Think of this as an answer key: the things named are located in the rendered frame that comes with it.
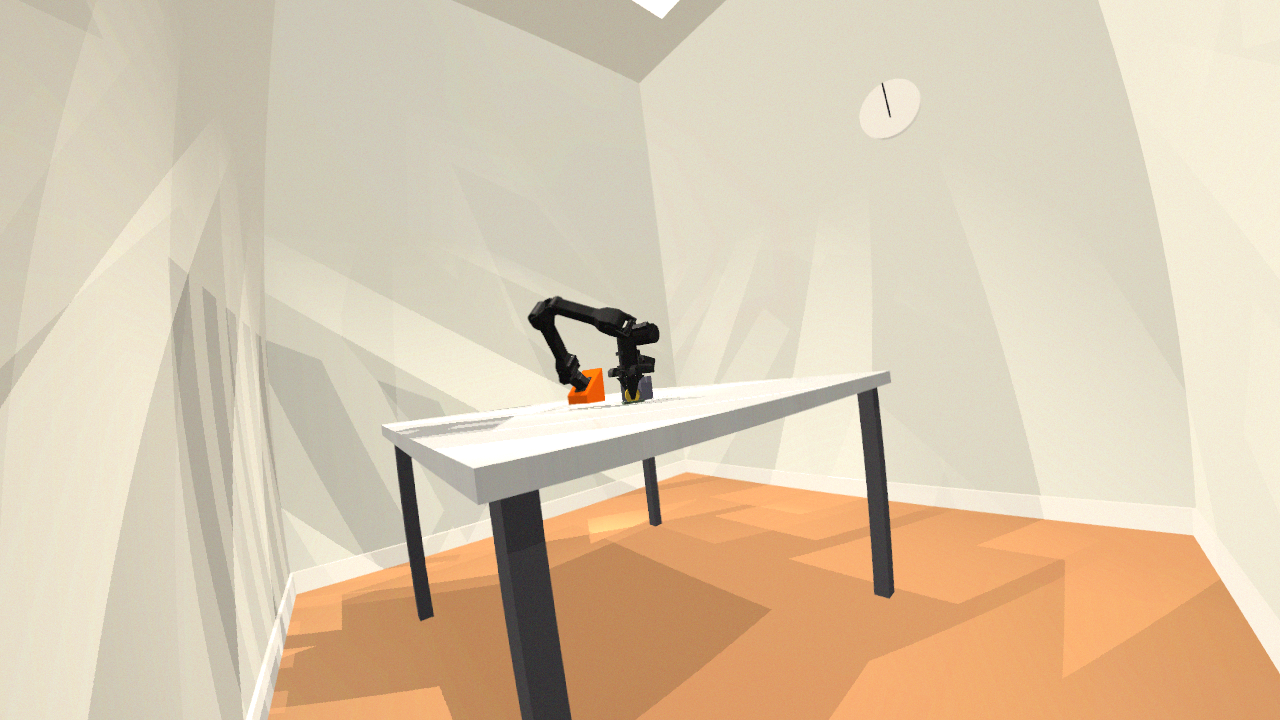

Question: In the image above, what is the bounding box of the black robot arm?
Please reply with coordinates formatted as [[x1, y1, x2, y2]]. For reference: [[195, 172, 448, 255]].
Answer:
[[527, 296, 660, 393]]

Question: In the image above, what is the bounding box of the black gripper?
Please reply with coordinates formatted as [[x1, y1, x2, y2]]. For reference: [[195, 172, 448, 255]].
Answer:
[[608, 346, 654, 400]]

